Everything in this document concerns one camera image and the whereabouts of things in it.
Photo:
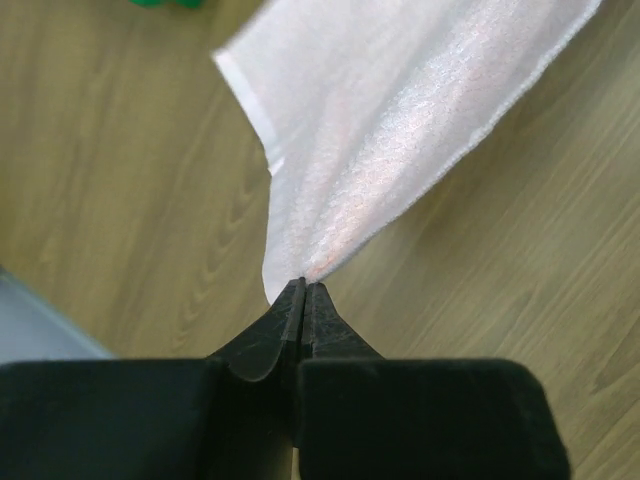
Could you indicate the pink towel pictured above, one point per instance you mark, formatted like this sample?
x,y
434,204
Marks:
x,y
363,106

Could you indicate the green plastic tray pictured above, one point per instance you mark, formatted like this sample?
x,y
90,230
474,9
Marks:
x,y
190,4

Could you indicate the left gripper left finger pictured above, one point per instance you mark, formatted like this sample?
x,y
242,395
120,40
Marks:
x,y
69,410

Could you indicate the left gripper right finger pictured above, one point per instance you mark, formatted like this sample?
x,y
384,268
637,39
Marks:
x,y
366,417

